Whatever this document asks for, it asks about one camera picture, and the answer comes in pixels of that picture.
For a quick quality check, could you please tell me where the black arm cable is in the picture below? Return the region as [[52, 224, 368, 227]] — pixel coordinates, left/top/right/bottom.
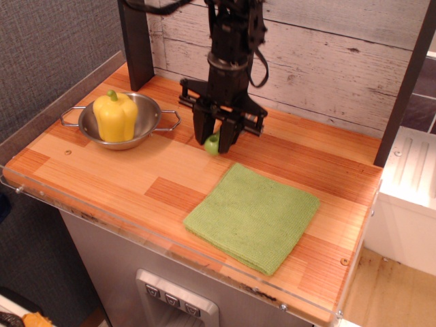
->
[[123, 0, 205, 16]]

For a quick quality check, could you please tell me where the orange object at corner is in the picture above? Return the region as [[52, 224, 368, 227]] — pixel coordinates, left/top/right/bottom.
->
[[22, 312, 53, 327]]

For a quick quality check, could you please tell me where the silver dispenser button panel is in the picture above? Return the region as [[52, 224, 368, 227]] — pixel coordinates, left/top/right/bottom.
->
[[136, 269, 220, 326]]

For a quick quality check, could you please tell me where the dark right upright post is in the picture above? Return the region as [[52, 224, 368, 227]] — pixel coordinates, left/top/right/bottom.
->
[[373, 0, 435, 168]]

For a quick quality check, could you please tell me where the dark upright post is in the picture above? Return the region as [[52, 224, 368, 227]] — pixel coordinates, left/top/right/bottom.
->
[[118, 1, 155, 91], [373, 0, 435, 168]]

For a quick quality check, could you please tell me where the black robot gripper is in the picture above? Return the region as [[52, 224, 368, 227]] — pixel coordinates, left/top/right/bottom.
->
[[179, 60, 268, 154]]

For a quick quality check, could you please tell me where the grey toy fridge cabinet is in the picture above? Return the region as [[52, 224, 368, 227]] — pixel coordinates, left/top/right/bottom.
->
[[61, 213, 310, 326]]

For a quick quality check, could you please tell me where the dark left upright post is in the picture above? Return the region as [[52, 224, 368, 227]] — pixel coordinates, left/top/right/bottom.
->
[[118, 1, 155, 91]]

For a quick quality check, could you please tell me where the yellow toy bell pepper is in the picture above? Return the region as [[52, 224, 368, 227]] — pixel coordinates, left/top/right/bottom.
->
[[93, 90, 138, 143]]

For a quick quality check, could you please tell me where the small steel pot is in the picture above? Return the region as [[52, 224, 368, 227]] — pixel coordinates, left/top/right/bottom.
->
[[61, 90, 181, 150]]

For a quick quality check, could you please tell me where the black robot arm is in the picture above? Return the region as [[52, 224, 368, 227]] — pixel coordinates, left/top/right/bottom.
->
[[179, 1, 268, 155]]

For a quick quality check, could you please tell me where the green handled grey spatula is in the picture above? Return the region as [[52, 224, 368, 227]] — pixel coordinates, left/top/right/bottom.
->
[[204, 133, 220, 156]]

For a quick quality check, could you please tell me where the green woven cloth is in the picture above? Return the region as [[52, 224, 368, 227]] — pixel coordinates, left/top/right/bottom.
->
[[183, 163, 320, 276]]

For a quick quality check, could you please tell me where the white toy sink unit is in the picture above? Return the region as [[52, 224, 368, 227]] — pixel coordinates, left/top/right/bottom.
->
[[364, 127, 435, 275]]

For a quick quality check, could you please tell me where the clear acrylic edge guard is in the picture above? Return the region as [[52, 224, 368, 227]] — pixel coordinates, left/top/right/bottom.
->
[[3, 158, 382, 326]]

